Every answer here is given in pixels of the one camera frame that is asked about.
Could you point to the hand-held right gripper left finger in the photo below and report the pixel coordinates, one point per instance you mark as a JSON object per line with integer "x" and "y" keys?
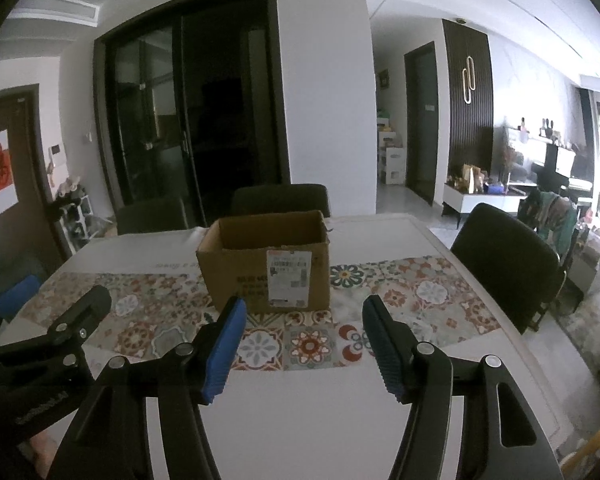
{"x": 225, "y": 350}

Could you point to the brown cardboard box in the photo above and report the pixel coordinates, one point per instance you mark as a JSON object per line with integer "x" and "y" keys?
{"x": 250, "y": 280}

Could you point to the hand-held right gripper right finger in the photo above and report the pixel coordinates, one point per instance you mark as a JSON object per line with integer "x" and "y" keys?
{"x": 385, "y": 355}

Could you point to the wall intercom panel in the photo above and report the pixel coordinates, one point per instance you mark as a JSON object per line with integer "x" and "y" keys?
{"x": 56, "y": 150}

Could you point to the stack of white boxes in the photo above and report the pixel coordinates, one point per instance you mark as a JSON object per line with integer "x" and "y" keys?
{"x": 391, "y": 155}

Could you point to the shoe rack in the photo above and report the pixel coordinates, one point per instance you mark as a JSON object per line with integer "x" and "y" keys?
{"x": 72, "y": 215}

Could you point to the person's left forearm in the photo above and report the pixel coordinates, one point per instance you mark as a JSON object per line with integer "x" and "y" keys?
{"x": 42, "y": 452}

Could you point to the patterned table mat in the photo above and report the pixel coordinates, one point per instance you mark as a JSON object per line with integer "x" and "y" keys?
{"x": 430, "y": 295}

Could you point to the dark sliding glass door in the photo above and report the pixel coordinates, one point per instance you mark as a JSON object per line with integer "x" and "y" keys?
{"x": 190, "y": 110}

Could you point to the yellow wooden chair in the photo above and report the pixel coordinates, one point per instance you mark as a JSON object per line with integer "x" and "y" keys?
{"x": 597, "y": 452}

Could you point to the red and white door poster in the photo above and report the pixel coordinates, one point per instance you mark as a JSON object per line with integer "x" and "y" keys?
{"x": 0, "y": 172}

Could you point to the ceiling air vent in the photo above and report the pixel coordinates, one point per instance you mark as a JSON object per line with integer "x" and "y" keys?
{"x": 57, "y": 9}

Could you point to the clothes rack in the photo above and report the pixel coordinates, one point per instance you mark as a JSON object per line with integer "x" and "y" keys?
{"x": 552, "y": 220}

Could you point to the white sideboard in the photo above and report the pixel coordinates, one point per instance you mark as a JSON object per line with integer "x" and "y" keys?
{"x": 480, "y": 202}

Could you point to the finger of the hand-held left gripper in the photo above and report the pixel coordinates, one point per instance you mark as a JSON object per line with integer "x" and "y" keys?
{"x": 85, "y": 315}
{"x": 17, "y": 295}

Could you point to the dark hallway door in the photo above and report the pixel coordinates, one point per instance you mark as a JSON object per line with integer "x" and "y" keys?
{"x": 421, "y": 125}

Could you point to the dark dining chair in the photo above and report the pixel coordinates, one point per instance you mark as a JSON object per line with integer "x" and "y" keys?
{"x": 152, "y": 216}
{"x": 280, "y": 200}
{"x": 505, "y": 265}

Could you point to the brown wooden door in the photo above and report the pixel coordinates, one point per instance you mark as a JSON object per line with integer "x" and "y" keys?
{"x": 25, "y": 230}

